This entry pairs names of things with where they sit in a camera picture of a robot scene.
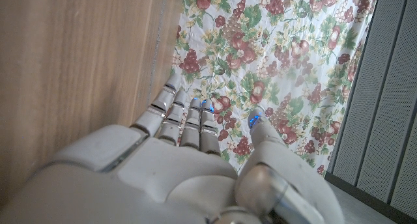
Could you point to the floral fruit print backdrop cloth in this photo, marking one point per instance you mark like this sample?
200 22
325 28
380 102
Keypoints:
277 38

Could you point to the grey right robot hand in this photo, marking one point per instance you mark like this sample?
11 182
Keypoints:
163 172

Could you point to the grey perforated panel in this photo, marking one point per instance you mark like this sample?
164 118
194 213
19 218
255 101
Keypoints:
391 87

